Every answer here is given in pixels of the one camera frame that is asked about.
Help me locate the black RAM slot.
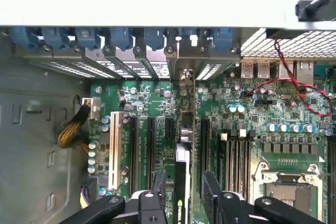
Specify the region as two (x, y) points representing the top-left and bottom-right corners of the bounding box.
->
(238, 129), (246, 196)
(245, 129), (254, 198)
(229, 129), (238, 193)
(219, 133), (229, 193)

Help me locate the long black expansion slot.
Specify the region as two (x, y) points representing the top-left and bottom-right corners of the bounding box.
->
(200, 118), (211, 183)
(146, 116), (157, 191)
(129, 115), (139, 199)

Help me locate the metal CPU socket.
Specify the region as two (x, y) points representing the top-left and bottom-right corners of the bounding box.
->
(251, 160), (327, 224)

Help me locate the white PCI expansion slot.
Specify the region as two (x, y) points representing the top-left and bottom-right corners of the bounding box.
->
(109, 111), (123, 190)

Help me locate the short black expansion slot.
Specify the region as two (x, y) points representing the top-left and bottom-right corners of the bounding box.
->
(164, 117), (175, 141)

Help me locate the green motherboard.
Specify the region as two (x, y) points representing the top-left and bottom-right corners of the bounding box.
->
(88, 60), (336, 224)

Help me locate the white power connector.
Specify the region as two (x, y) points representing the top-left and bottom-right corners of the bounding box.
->
(81, 97), (102, 120)

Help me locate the perforated metal slot cover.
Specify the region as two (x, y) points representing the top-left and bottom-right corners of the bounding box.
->
(36, 60), (96, 79)
(196, 62), (229, 81)

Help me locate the silver USB port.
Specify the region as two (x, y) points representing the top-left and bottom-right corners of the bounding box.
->
(257, 60), (271, 79)
(240, 60), (255, 79)

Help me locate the grey metal PC case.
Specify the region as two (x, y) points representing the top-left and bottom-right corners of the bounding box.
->
(0, 0), (336, 224)

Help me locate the silver ethernet port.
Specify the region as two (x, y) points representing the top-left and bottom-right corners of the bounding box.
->
(296, 60), (315, 84)

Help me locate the blue slot retention clip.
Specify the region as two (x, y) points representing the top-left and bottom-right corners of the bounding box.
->
(143, 27), (166, 51)
(41, 27), (69, 50)
(109, 27), (134, 51)
(212, 27), (236, 51)
(76, 27), (103, 50)
(8, 26), (40, 50)

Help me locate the black knob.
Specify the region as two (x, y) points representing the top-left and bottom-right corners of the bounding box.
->
(295, 0), (333, 22)

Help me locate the purple and white cable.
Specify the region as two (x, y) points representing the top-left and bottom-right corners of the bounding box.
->
(79, 184), (93, 209)

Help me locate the yellow and black cable bundle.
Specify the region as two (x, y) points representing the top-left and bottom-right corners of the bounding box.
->
(56, 103), (92, 154)

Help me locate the red and black twisted wire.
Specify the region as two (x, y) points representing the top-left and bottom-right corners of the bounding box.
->
(246, 39), (334, 118)

